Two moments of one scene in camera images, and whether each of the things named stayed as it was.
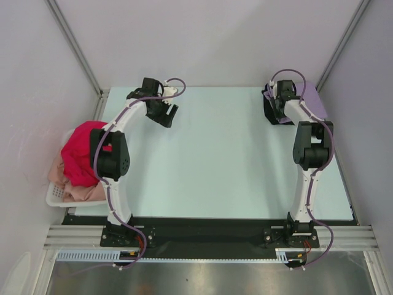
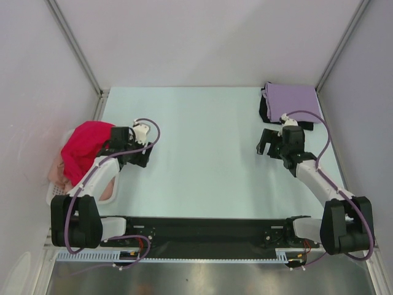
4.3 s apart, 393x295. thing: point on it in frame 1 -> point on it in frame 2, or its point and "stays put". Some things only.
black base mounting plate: (206, 237) stays put
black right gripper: (278, 114) -> (268, 136)
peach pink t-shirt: (73, 193) stays put
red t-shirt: (76, 156) stays put
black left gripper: (164, 119) -> (141, 159)
